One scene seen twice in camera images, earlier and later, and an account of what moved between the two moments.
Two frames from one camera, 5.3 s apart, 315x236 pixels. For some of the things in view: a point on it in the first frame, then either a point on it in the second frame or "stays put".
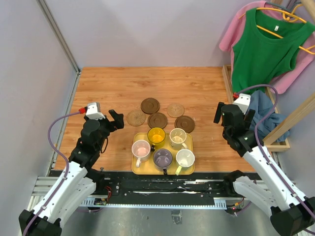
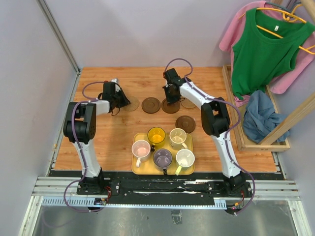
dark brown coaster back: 150,105 stays put
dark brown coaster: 157,119 to 170,107
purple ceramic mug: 162,158 stays put
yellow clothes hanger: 290,16 stays put
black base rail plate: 162,187 stays put
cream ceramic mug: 177,137 stays put
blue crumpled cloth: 260,102 stays put
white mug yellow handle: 185,158 stays put
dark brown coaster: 186,123 stays put
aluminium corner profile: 67,51 stays put
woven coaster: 136,118 to 134,104
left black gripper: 118,122 to 125,102
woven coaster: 175,110 to 188,103
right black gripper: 248,118 to 169,100
